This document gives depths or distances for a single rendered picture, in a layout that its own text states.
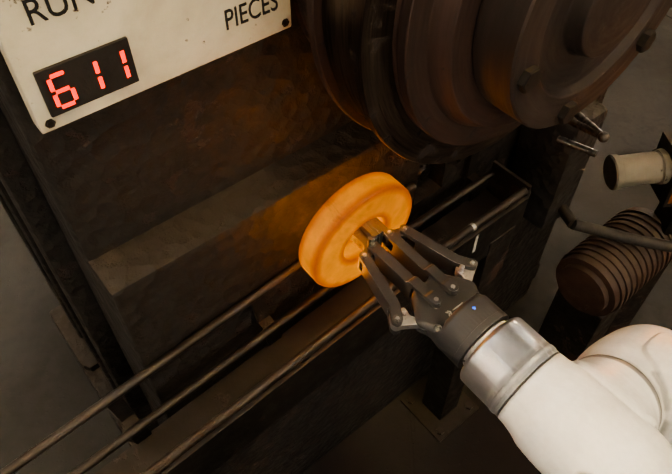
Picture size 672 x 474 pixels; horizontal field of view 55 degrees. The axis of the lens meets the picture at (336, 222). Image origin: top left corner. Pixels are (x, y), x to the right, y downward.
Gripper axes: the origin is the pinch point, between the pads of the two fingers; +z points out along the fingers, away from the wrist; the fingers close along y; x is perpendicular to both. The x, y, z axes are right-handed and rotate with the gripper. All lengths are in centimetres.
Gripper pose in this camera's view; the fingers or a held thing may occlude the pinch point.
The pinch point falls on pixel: (358, 223)
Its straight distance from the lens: 75.9
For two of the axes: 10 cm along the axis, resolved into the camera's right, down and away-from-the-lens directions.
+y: 7.7, -4.8, 4.2
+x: 0.3, -6.2, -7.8
